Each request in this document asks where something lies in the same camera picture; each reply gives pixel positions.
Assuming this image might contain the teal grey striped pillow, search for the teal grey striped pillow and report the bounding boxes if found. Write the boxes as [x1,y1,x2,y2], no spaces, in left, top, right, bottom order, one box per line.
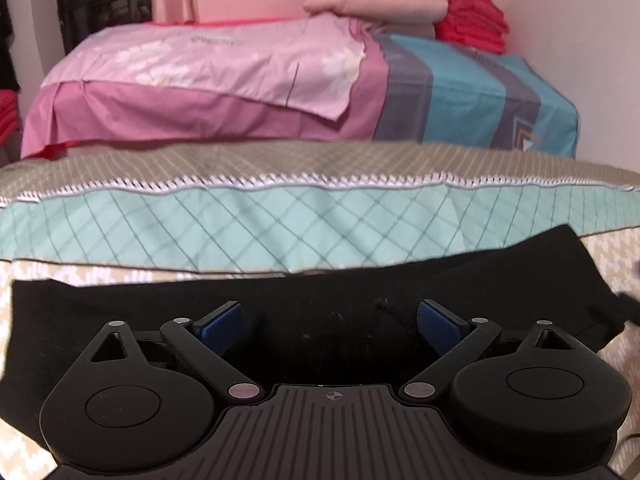
[373,34,579,158]

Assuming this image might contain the pink floral pillow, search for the pink floral pillow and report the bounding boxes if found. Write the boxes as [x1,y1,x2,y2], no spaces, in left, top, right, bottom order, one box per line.
[21,14,388,157]

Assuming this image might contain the red clothes pile left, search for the red clothes pile left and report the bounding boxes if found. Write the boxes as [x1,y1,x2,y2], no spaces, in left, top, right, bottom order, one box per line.
[0,89,21,144]

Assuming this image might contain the red fleece blanket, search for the red fleece blanket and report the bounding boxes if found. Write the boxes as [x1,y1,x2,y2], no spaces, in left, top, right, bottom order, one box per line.
[24,141,101,160]

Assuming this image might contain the black pants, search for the black pants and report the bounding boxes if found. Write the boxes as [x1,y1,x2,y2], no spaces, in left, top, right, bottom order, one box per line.
[1,226,639,439]

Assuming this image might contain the folded red cloth stack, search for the folded red cloth stack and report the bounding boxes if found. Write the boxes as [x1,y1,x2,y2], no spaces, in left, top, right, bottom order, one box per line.
[434,0,510,55]

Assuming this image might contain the folded beige blanket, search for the folded beige blanket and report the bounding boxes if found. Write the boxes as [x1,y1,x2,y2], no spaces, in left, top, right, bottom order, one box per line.
[303,0,448,39]

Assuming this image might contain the patterned beige teal bedsheet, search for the patterned beige teal bedsheet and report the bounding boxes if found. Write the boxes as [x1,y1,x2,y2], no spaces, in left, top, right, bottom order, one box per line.
[0,138,640,480]

